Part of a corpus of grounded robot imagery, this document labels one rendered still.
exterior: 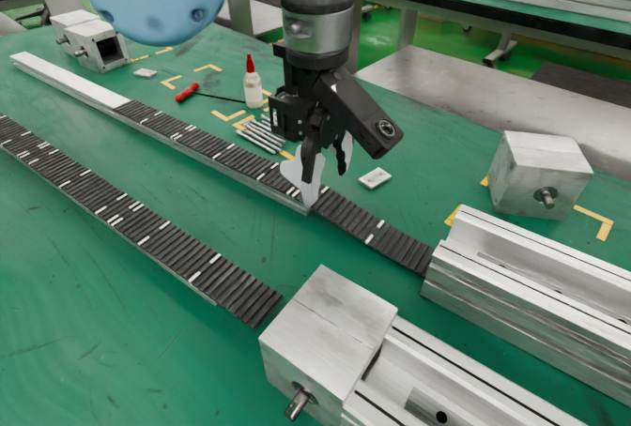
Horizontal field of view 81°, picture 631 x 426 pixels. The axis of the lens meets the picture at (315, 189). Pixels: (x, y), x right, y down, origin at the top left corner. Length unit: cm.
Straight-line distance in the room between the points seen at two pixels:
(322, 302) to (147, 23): 27
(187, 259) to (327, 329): 22
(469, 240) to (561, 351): 15
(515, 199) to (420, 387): 34
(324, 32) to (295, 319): 28
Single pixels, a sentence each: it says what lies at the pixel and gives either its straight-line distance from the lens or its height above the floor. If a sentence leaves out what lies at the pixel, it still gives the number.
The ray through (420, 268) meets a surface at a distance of 52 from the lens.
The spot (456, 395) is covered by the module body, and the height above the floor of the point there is 84.
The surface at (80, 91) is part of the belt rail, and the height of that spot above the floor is 81.
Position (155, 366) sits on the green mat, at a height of 78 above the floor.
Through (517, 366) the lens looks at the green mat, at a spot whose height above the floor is 78.
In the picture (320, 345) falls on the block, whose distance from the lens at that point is 35.
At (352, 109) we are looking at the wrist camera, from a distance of 42.
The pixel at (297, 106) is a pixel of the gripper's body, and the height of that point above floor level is 98.
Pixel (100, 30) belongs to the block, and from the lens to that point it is 114.
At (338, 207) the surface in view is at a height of 81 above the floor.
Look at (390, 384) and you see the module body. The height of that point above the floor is 82.
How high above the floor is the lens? 119
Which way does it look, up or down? 42 degrees down
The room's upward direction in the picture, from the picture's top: straight up
